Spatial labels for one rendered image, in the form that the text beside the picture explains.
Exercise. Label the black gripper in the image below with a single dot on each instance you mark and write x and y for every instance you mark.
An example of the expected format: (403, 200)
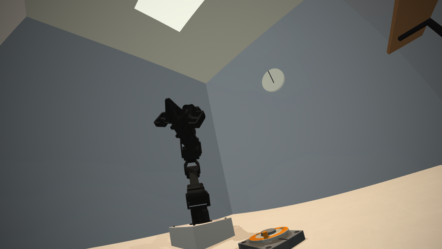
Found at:
(181, 122)

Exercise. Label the orange round plate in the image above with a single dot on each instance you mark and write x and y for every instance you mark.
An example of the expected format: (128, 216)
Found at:
(257, 238)

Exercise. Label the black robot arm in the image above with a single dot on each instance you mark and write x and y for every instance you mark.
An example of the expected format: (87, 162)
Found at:
(196, 194)

